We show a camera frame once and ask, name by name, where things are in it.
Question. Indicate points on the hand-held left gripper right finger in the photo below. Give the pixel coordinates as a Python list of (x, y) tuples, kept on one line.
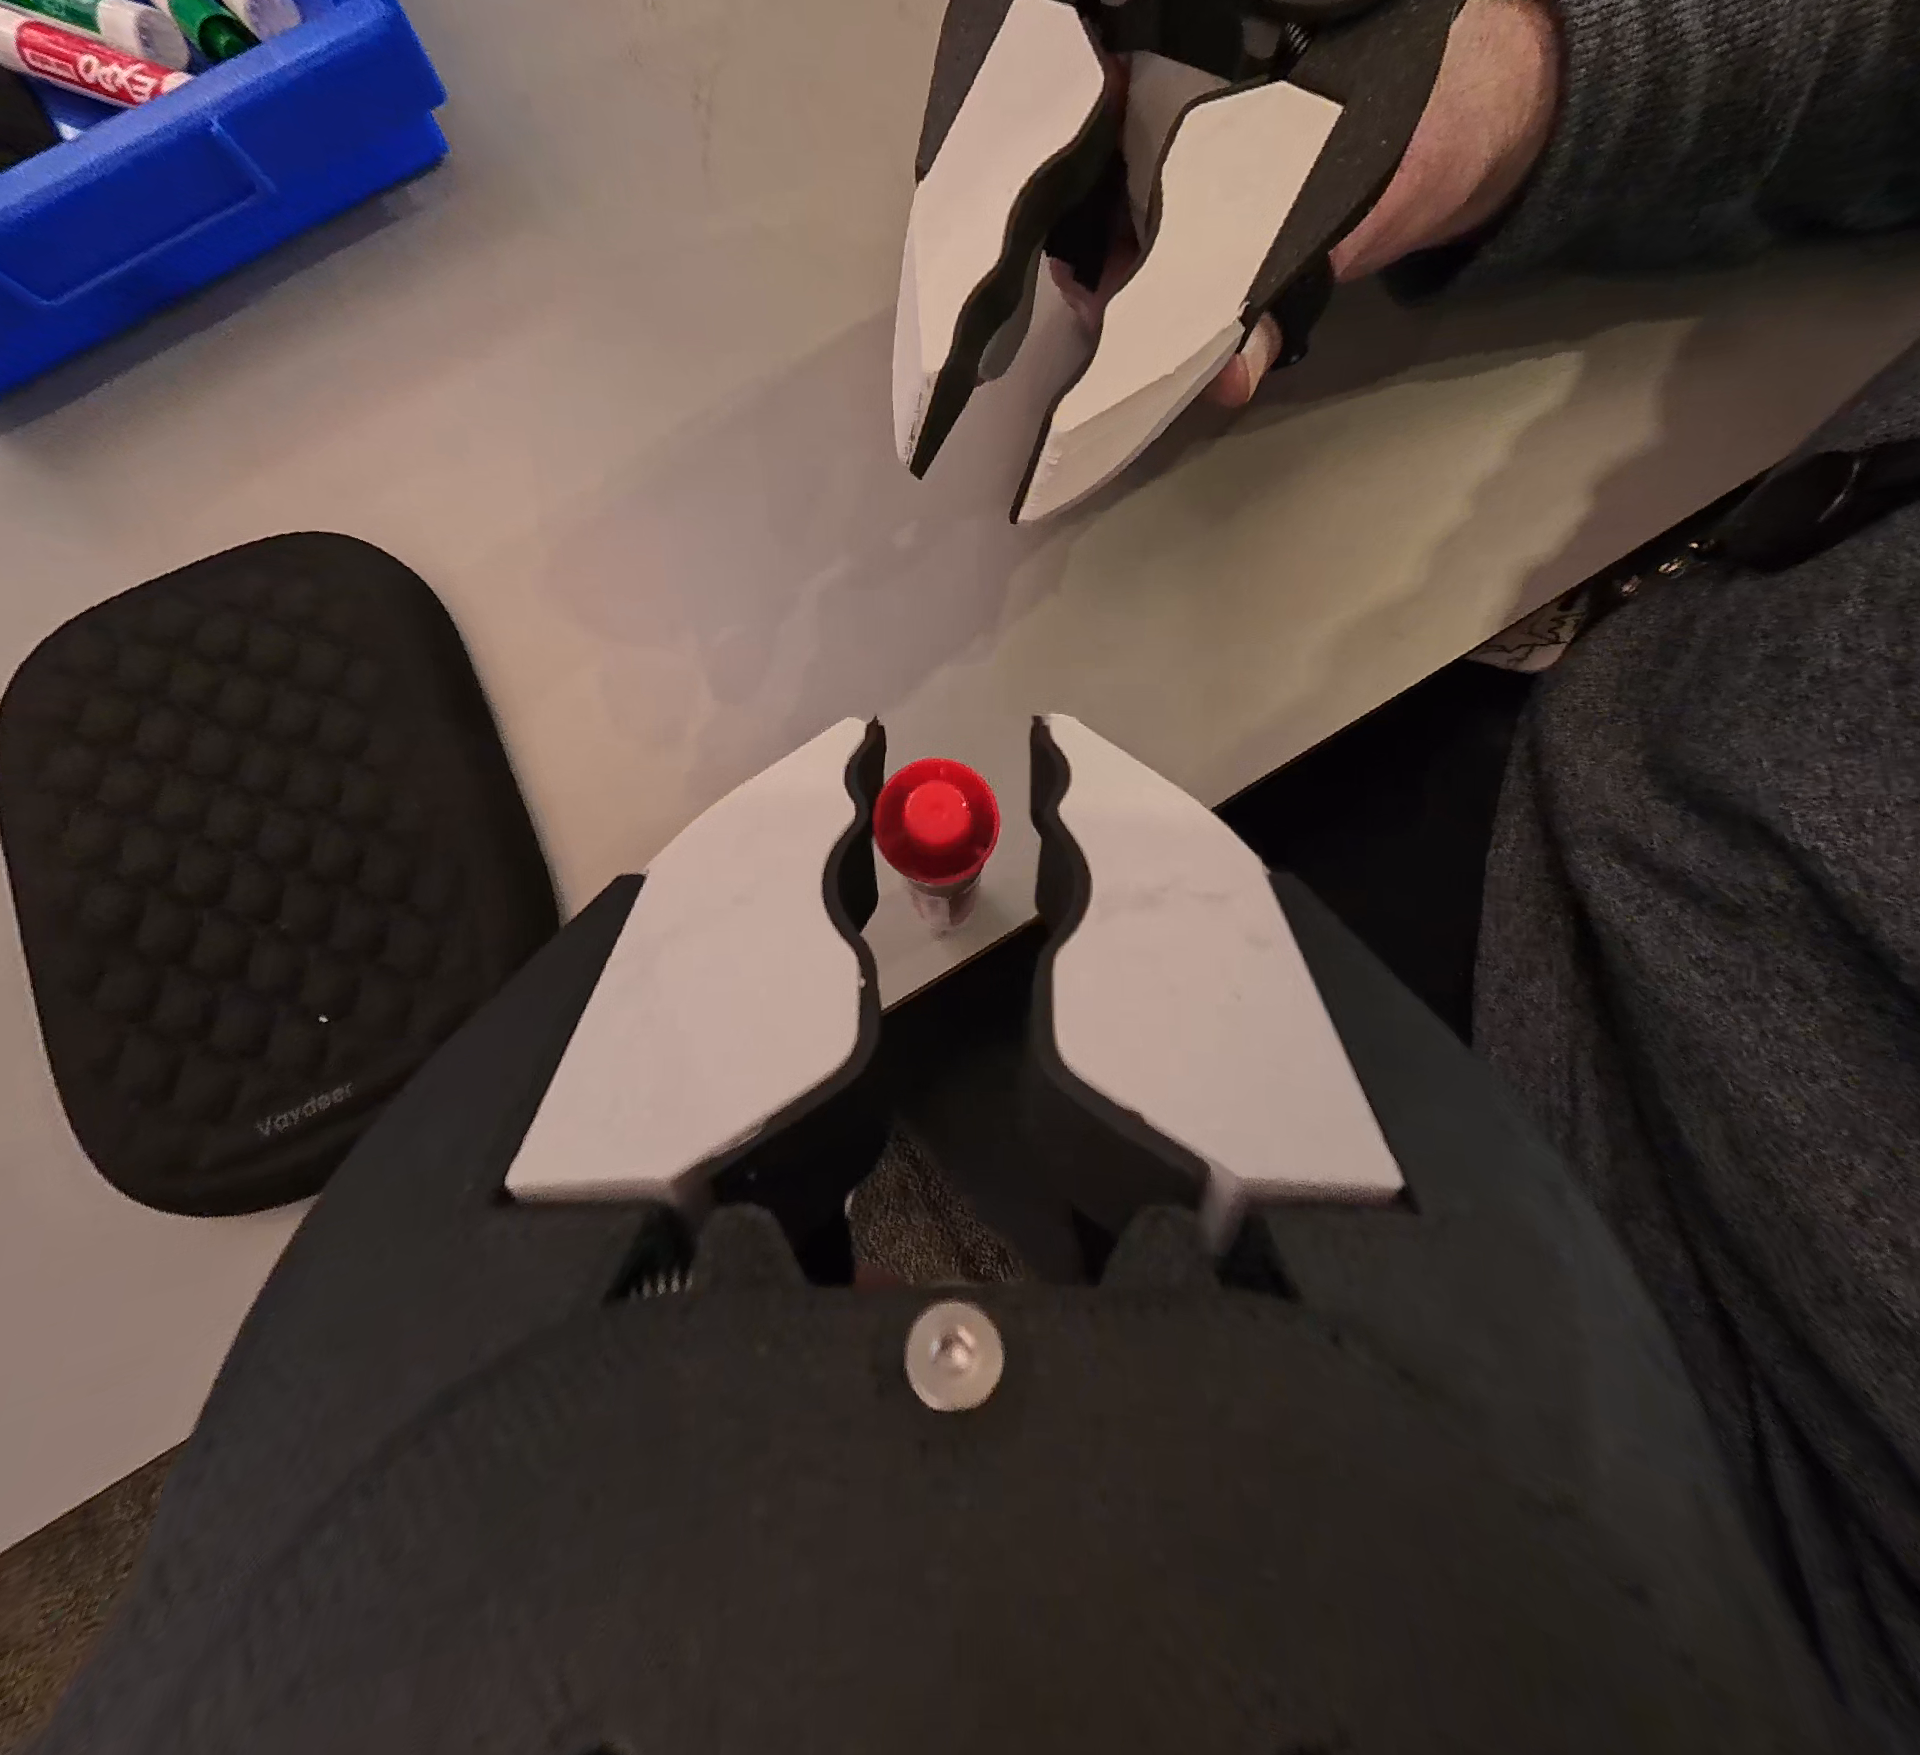
[(1201, 1019)]

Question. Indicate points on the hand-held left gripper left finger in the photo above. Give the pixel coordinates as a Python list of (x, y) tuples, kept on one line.
[(704, 1004)]

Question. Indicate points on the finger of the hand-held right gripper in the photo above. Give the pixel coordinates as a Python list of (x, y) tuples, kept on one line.
[(1222, 241), (975, 179)]

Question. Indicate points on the red capped marker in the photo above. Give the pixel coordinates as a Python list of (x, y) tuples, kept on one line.
[(938, 817)]

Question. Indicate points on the person's right forearm grey sleeve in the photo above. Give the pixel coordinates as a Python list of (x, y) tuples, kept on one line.
[(1725, 60)]

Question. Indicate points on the person's right hand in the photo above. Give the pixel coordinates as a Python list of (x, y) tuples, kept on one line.
[(1462, 119)]

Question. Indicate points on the black padded wrist rest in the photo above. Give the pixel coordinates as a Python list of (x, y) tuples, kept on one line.
[(255, 856)]

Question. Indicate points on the white printed badge card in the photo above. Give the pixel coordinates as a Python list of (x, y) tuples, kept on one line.
[(1529, 637)]

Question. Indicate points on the person's torso grey sweater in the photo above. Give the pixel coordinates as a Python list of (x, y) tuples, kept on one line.
[(1725, 960)]

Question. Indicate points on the black badge reel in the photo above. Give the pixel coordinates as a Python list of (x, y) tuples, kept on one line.
[(1823, 495)]

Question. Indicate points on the blue plastic bin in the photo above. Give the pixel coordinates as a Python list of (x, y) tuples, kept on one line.
[(224, 179)]

